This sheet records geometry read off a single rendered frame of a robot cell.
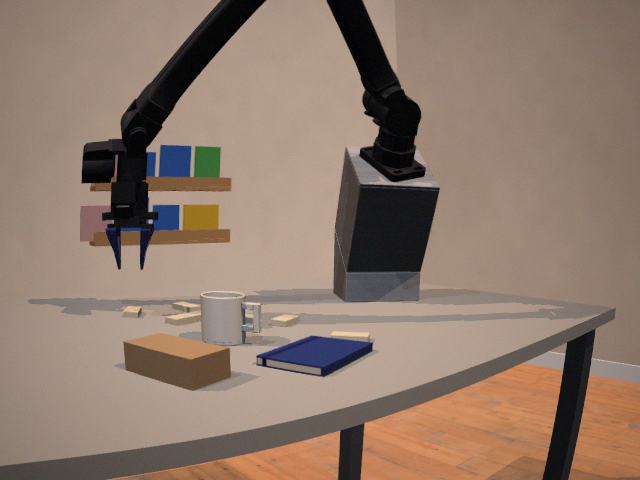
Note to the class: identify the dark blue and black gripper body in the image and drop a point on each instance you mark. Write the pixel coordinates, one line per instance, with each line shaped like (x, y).
(140, 218)

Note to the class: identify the brown rectangular block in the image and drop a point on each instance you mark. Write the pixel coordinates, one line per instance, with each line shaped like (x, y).
(177, 361)

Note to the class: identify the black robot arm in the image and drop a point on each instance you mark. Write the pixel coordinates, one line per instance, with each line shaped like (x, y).
(393, 155)

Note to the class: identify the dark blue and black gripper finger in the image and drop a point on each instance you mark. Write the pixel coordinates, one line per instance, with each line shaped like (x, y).
(144, 237)
(114, 236)

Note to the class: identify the dark blue notebook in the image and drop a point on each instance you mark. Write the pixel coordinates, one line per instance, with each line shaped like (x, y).
(314, 355)

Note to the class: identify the grey mug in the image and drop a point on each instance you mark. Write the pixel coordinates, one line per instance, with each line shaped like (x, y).
(223, 318)

